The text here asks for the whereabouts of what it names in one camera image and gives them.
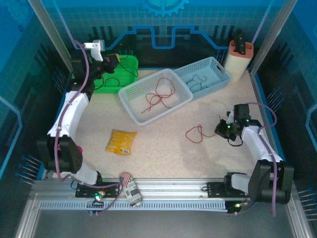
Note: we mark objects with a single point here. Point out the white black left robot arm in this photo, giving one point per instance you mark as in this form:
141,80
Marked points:
69,116

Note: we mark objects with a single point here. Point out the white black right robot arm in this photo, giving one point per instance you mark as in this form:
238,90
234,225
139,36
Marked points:
260,146

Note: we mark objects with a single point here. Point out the green plastic basket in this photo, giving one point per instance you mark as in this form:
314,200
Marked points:
128,72

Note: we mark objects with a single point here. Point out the beige knife block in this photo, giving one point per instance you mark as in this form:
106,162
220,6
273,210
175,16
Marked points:
237,67

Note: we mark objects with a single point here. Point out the light blue plastic basket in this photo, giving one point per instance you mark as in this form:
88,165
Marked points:
213,74

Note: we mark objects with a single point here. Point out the white plastic basket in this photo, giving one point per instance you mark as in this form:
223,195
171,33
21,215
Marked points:
138,109

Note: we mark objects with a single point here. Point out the small black connector board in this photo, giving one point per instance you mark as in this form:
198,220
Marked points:
95,204
235,207

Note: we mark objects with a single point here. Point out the yellow snack bag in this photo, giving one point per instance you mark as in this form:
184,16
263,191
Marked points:
121,142

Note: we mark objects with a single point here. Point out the flag printed paper packet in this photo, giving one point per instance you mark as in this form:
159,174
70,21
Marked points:
131,191

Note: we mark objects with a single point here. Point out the aluminium frame post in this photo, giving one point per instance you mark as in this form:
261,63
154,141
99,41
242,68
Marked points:
272,34
53,34

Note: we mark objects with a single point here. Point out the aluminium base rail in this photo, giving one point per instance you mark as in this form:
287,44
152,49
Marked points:
173,187

